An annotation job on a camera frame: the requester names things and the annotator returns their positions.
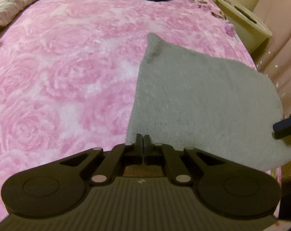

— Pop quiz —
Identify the grey sweater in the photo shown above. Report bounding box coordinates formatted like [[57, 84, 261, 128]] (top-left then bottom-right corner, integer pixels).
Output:
[[126, 33, 291, 171]]

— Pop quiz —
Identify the cream nightstand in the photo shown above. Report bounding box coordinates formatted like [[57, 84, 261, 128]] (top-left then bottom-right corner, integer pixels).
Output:
[[213, 0, 272, 53]]

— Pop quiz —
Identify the pink rose bed blanket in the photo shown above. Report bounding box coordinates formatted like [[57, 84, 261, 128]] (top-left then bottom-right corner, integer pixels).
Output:
[[0, 0, 254, 222]]

